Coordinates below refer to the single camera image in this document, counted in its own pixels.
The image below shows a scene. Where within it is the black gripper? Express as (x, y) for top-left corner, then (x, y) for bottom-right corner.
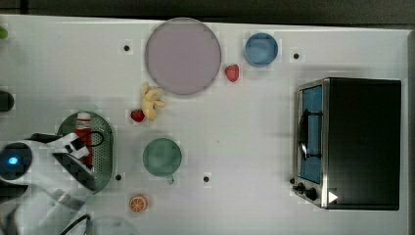
(53, 153), (96, 191)

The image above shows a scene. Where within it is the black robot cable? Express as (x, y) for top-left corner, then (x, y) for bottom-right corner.
(87, 130), (106, 148)

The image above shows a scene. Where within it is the green marker object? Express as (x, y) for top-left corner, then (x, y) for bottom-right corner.
(0, 27), (9, 39)

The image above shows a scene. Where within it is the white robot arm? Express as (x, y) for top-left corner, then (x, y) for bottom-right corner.
(1, 140), (95, 235)

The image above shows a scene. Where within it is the small red plush strawberry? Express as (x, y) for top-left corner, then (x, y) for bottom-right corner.
(130, 110), (146, 122)

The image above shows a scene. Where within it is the large purple plate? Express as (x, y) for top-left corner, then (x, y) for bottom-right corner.
(145, 18), (221, 95)

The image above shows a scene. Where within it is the pink plush strawberry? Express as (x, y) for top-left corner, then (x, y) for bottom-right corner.
(224, 65), (240, 82)

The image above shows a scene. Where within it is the red plush ketchup bottle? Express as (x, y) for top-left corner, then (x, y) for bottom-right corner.
(75, 112), (93, 168)

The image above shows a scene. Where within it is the black toaster oven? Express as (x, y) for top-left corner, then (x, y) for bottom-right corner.
(290, 77), (401, 211)

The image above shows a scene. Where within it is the plush orange slice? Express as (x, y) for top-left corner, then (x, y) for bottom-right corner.
(129, 194), (149, 212)

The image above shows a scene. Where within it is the green mug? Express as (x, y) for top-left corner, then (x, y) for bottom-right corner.
(143, 138), (182, 185)

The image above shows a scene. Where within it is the blue cup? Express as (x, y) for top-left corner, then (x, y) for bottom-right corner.
(245, 32), (279, 68)

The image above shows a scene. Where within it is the green oval strainer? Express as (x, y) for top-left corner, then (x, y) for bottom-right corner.
(56, 111), (115, 194)

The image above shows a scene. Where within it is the yellow peeled plush banana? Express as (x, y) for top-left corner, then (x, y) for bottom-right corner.
(141, 81), (165, 120)

